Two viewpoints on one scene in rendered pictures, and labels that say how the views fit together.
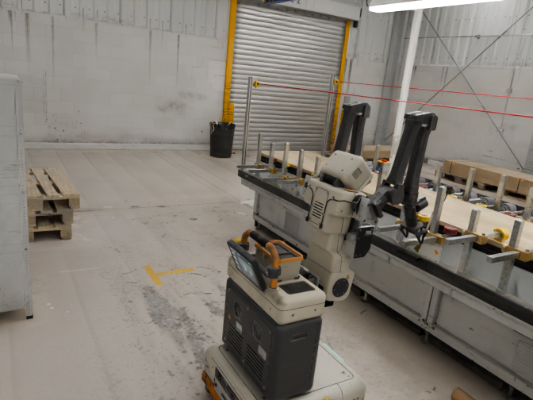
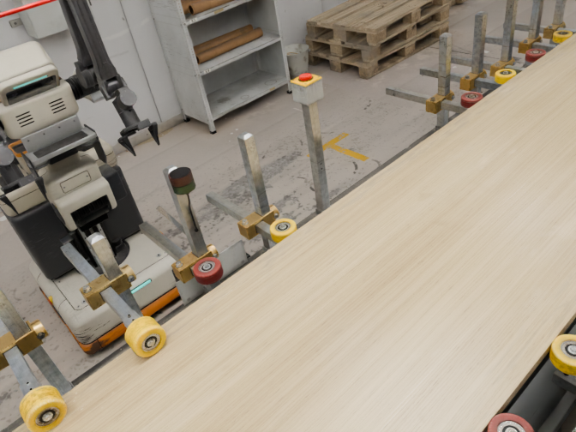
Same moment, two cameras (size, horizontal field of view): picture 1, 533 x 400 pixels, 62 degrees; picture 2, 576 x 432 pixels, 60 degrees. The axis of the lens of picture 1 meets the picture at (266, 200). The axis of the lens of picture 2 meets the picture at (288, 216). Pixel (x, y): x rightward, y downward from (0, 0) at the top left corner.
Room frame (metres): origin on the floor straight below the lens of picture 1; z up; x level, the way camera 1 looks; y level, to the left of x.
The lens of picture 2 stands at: (2.88, -2.24, 1.81)
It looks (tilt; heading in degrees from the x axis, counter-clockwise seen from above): 37 degrees down; 87
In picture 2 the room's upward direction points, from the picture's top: 11 degrees counter-clockwise
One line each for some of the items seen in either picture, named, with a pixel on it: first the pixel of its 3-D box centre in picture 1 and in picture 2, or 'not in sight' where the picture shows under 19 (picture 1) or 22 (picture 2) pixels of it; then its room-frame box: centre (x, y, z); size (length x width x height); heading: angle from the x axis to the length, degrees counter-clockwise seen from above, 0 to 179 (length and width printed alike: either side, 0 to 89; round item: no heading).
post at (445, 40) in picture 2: (315, 182); (443, 91); (3.73, -0.40, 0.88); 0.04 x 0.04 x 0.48; 32
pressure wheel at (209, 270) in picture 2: (449, 235); (211, 279); (2.70, -1.18, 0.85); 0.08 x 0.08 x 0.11
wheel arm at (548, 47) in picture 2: (268, 171); (519, 44); (4.31, 0.01, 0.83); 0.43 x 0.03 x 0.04; 122
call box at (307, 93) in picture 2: (383, 167); (307, 90); (3.10, -0.79, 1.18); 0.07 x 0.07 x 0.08; 32
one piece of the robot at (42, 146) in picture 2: (346, 228); (63, 152); (2.19, -0.43, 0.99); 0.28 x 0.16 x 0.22; 32
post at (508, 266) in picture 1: (509, 261); (37, 353); (2.25, -1.33, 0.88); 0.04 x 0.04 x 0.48; 32
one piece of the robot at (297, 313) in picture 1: (274, 312); (70, 201); (1.99, -0.10, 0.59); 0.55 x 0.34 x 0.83; 32
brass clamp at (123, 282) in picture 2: (473, 236); (109, 285); (2.44, -1.21, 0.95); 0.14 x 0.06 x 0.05; 32
